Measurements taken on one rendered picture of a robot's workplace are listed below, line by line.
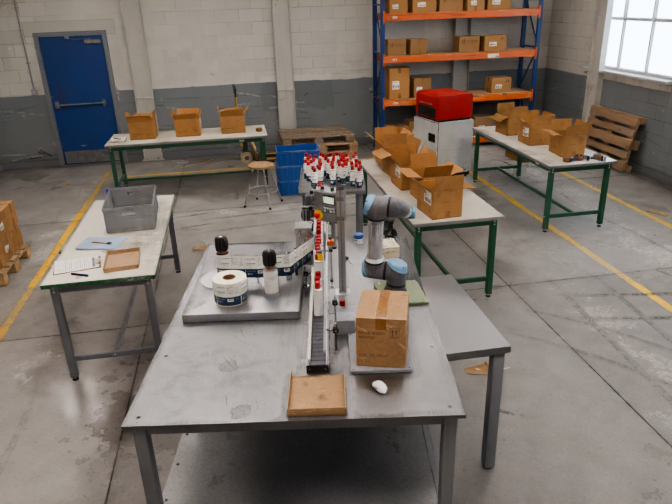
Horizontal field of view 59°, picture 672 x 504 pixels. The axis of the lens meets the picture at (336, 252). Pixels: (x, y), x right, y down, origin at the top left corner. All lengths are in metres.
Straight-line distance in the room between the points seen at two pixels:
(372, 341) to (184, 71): 8.50
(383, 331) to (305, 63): 8.45
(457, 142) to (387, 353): 6.32
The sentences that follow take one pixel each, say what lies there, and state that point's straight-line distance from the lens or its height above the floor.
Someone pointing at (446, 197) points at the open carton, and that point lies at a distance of 5.06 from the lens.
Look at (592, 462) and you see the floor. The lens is 3.95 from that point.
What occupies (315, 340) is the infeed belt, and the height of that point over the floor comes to 0.88.
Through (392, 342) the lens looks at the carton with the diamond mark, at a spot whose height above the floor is 0.99.
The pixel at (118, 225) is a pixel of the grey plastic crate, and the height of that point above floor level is 0.87.
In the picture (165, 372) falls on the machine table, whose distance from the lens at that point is 3.14.
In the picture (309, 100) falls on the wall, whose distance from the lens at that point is 11.01.
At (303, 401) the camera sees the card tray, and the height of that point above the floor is 0.83.
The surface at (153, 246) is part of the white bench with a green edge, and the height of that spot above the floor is 0.80.
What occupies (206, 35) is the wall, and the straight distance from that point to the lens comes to 10.81.
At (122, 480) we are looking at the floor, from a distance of 3.88.
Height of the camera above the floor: 2.51
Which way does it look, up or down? 23 degrees down
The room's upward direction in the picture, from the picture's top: 2 degrees counter-clockwise
